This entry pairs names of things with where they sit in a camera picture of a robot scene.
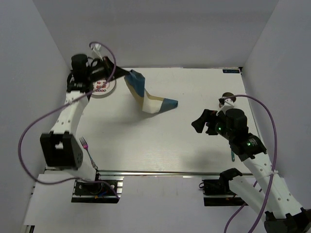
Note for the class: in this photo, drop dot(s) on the white plate with red print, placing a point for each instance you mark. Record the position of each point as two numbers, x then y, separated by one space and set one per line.
102 90

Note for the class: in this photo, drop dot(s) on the blue right corner sticker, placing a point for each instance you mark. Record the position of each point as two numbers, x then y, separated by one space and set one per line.
231 71

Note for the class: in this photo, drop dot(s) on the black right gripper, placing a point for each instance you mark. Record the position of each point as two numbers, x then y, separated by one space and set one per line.
199 124

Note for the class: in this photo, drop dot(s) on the fork with pink handle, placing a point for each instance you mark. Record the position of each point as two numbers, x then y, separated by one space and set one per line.
85 147

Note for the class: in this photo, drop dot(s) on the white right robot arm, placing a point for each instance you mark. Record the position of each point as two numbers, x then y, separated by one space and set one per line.
275 205

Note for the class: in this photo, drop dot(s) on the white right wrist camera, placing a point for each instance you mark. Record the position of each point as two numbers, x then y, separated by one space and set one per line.
226 103

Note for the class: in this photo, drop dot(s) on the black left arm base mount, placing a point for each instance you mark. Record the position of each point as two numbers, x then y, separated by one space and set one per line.
98 192

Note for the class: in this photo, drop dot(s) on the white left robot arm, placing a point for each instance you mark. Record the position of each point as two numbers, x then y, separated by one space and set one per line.
60 146

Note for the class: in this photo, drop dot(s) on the knife with teal handle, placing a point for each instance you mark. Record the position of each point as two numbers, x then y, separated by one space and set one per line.
232 156

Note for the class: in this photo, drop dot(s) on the blue tan white cloth napkin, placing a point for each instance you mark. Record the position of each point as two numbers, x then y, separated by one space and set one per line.
148 103

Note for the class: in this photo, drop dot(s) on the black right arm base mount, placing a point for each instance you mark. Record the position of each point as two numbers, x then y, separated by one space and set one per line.
216 195

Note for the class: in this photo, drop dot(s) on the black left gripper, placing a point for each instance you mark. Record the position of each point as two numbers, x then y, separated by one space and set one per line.
107 65

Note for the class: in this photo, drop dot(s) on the brown metal cup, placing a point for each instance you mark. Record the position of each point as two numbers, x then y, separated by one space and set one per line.
227 94

